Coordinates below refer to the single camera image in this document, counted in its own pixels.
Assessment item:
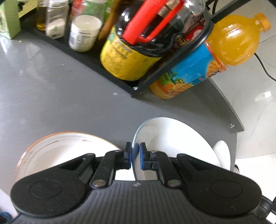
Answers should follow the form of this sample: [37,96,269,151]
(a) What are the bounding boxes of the blue print deep plate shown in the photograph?
[132,117,222,181]

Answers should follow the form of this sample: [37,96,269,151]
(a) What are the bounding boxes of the gold rimmed white plate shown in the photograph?
[15,132,126,182]

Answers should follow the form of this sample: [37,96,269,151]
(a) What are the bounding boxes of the small white bakery plate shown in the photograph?
[213,140,231,170]

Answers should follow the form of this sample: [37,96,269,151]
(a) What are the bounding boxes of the soy sauce bottle yellow label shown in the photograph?
[100,0,205,81]

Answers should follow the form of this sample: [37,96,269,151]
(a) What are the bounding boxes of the white cap pill jar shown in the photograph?
[69,15,102,52]

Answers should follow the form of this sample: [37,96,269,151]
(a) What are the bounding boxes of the orange juice bottle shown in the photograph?
[150,13,271,99]

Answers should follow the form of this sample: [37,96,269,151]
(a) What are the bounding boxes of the green label sauce bottle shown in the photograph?
[84,0,113,23]

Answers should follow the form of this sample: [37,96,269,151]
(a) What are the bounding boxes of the small glass spice jar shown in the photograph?
[45,0,69,39]

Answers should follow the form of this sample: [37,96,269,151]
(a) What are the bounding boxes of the black spice rack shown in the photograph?
[20,0,248,98]

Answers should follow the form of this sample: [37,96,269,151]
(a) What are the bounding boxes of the oil bottle white pump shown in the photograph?
[36,0,49,31]

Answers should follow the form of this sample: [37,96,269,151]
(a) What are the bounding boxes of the green carton box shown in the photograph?
[1,0,21,39]

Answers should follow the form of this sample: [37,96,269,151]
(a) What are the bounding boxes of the black power cable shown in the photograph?
[253,52,276,82]

